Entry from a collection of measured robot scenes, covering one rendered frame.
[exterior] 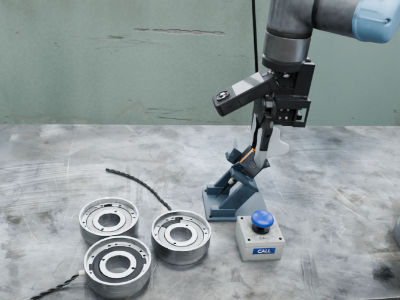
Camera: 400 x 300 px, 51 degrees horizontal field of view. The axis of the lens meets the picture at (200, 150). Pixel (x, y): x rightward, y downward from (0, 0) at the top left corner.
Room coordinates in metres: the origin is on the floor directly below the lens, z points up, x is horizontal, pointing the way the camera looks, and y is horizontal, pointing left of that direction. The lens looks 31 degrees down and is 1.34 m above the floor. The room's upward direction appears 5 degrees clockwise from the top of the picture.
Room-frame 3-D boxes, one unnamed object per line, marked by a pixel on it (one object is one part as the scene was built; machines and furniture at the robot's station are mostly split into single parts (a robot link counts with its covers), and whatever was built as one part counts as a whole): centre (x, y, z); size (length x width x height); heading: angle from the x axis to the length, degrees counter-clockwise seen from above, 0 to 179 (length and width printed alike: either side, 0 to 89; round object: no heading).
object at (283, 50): (0.70, -0.13, 1.14); 0.08 x 0.08 x 0.05
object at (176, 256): (0.55, 0.02, 0.82); 0.10 x 0.10 x 0.04
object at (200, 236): (0.55, 0.02, 0.82); 0.08 x 0.08 x 0.02
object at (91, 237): (0.57, 0.15, 0.82); 0.10 x 0.10 x 0.04
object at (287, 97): (0.69, -0.13, 1.06); 0.09 x 0.08 x 0.12; 98
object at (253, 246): (0.57, -0.13, 0.82); 0.08 x 0.07 x 0.05; 101
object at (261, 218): (0.57, -0.12, 0.85); 0.04 x 0.04 x 0.05
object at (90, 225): (0.57, 0.15, 0.82); 0.08 x 0.08 x 0.02
